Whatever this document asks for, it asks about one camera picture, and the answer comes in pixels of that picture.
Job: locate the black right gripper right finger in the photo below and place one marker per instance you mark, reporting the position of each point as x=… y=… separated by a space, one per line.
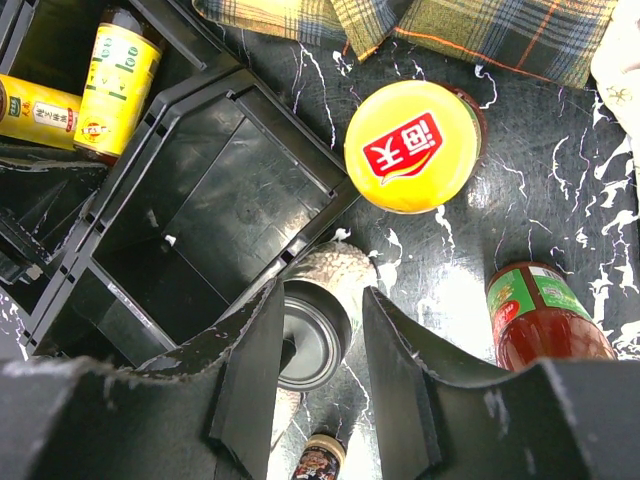
x=442 y=413

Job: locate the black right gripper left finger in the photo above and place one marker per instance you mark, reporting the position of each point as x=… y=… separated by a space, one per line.
x=201 y=411

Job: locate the black compartment organizer tray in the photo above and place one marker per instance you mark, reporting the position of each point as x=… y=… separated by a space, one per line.
x=220 y=188

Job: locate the yellow label bottle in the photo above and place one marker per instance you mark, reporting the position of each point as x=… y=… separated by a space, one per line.
x=126 y=55
x=38 y=114

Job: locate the red sauce bottle front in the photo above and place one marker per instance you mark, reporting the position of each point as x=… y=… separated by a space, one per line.
x=535 y=314

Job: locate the black top grinder front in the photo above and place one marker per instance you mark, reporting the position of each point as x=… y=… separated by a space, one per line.
x=321 y=459

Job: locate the black grinder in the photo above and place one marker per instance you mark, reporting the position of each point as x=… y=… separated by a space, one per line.
x=323 y=317
x=321 y=459

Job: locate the black top grinder back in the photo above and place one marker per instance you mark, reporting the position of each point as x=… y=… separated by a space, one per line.
x=323 y=317

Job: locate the red sauce bottle yellow cap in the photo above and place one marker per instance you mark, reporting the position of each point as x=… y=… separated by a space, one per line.
x=412 y=145

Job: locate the cream printed cloth bag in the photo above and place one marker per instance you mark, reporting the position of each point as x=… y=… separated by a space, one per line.
x=615 y=67

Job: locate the yellow plaid cloth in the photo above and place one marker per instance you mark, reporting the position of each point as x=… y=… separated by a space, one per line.
x=553 y=41

